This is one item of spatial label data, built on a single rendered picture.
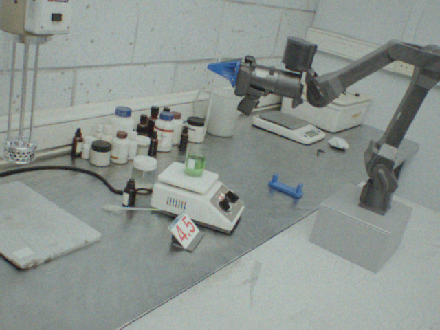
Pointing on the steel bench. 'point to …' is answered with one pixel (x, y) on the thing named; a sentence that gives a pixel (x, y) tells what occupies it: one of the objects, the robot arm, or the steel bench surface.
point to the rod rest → (286, 187)
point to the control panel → (229, 202)
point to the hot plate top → (176, 172)
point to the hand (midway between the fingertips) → (223, 69)
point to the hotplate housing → (192, 205)
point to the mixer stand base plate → (37, 227)
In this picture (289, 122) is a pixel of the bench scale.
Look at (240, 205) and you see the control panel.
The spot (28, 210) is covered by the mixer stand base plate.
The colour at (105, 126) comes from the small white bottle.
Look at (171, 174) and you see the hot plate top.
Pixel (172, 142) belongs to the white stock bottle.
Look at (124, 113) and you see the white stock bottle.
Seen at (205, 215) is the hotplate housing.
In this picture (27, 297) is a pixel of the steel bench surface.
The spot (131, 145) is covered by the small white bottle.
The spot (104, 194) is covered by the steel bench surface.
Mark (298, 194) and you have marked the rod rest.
